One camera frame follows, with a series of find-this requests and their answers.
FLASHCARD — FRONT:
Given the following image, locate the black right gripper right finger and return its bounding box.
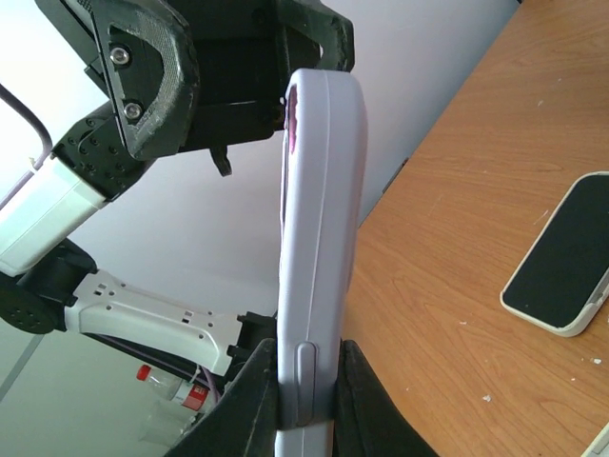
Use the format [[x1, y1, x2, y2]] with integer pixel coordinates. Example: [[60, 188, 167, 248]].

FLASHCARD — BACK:
[[332, 340, 437, 457]]

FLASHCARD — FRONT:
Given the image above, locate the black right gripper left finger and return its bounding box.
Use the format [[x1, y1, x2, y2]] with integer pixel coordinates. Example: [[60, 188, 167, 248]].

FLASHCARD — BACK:
[[166, 339, 278, 457]]

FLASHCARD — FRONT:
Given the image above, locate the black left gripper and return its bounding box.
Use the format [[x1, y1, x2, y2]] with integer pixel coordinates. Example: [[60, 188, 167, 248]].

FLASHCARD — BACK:
[[38, 1, 355, 200]]

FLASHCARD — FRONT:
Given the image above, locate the lavender phone case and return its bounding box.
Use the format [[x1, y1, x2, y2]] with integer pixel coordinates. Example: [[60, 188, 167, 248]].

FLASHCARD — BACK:
[[275, 69, 368, 456]]

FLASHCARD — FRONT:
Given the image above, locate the white-edged black phone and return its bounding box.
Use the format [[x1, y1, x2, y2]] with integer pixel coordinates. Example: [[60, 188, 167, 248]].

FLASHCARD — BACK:
[[503, 175, 609, 329]]

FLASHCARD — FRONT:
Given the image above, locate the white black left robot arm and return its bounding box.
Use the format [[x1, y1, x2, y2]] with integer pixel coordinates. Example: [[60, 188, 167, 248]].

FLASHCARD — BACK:
[[1, 1, 355, 386]]

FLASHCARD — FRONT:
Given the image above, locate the clear plastic bottle red cap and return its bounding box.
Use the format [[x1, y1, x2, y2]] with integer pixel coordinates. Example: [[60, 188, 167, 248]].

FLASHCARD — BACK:
[[136, 365, 209, 413]]

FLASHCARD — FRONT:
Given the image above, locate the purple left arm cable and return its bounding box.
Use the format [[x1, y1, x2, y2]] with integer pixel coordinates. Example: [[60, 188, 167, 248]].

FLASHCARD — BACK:
[[0, 83, 223, 406]]

